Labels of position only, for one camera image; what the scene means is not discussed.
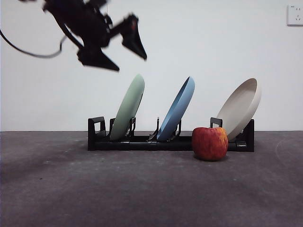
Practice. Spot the green plate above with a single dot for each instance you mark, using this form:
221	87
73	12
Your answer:
127	106

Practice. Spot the red apple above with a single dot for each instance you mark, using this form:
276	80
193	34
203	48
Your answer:
209	145

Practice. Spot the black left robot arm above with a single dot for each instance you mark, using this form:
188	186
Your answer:
82	23

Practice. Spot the beige plate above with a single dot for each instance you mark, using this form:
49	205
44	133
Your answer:
238	110

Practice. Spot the blue plate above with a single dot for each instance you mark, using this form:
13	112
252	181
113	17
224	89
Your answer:
175	113

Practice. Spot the white wall socket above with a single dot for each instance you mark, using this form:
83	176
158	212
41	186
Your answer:
296	15

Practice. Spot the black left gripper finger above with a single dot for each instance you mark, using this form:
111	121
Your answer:
97	59

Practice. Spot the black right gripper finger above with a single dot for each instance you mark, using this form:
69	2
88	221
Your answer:
133	40

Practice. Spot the black plate rack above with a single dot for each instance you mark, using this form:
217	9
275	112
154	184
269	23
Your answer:
131	144

